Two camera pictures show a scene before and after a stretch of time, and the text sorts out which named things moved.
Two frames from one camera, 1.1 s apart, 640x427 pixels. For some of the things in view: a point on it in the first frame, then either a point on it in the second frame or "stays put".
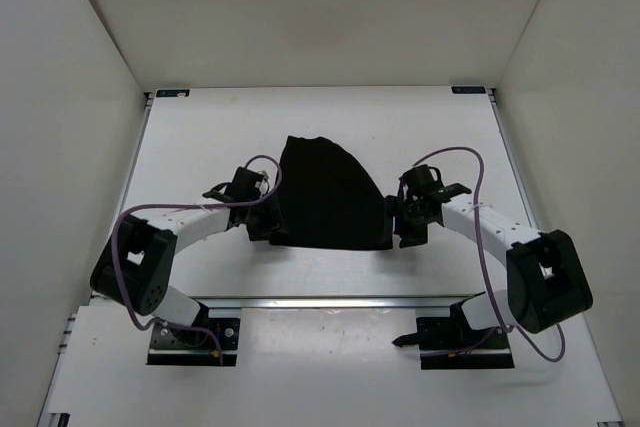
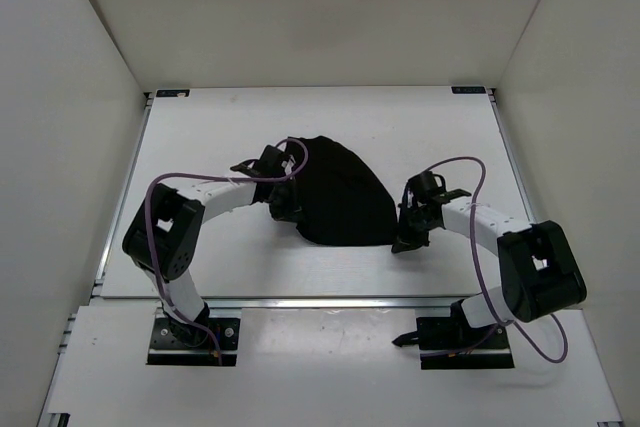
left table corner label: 172,92 stays put
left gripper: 275,220 to 290,208
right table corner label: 468,90 stays put
